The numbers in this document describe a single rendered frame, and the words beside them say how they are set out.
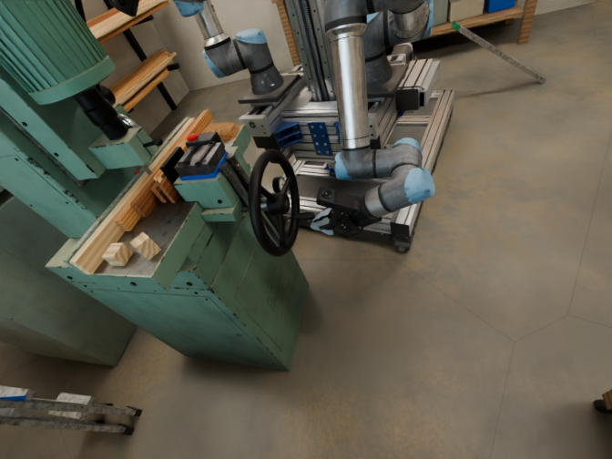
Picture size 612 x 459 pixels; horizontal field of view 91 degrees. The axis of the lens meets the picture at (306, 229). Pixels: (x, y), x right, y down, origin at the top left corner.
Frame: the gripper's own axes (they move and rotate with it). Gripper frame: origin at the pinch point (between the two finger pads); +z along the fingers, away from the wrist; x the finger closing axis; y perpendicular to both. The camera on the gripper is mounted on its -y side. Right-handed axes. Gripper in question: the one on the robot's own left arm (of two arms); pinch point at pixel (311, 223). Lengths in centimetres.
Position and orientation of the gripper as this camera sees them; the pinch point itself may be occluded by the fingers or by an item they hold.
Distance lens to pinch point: 89.9
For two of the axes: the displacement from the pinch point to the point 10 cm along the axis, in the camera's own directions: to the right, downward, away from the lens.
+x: 2.0, -8.1, 5.6
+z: -6.9, 2.9, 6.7
